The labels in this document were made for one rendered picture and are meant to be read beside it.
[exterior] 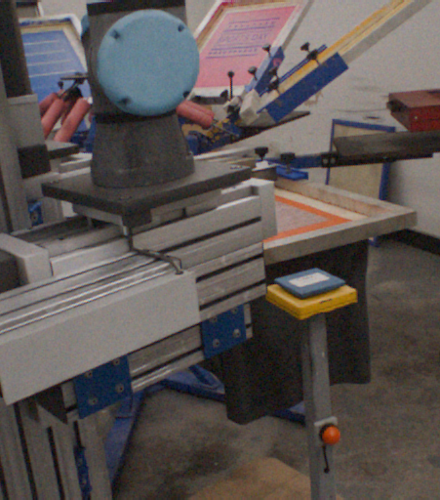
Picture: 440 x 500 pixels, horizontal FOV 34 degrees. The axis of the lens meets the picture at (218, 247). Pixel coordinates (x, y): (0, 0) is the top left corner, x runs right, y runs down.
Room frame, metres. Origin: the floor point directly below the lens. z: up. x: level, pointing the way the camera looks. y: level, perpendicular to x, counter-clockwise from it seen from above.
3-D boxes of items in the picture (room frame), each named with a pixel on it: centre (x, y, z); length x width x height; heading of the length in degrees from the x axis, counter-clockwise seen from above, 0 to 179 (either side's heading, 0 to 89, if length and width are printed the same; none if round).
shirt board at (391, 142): (2.73, -0.28, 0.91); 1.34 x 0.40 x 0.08; 84
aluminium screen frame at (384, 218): (1.84, -0.04, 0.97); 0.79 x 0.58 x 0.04; 24
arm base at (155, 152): (1.02, 0.10, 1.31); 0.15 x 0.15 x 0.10
